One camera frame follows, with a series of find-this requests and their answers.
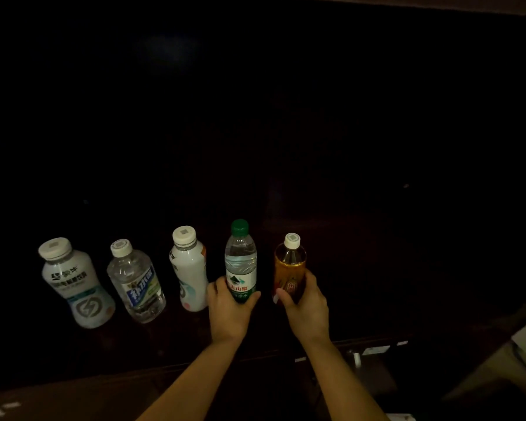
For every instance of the green cap water bottle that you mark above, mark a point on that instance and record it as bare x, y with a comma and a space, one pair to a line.
241, 263

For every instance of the person's right forearm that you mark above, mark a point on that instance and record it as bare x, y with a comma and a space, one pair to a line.
342, 385

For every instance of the amber tea bottle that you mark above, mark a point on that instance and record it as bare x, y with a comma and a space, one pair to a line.
289, 265

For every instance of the person's right hand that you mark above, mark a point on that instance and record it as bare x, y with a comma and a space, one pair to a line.
309, 315

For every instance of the clear bottle white cap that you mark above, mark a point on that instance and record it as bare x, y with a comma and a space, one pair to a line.
136, 284

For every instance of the person's left hand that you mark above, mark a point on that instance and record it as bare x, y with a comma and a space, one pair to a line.
228, 317

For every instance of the dark wooden cabinet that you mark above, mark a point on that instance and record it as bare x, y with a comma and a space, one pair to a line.
70, 403

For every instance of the person's left forearm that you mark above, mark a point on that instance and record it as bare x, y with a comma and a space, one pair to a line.
193, 381

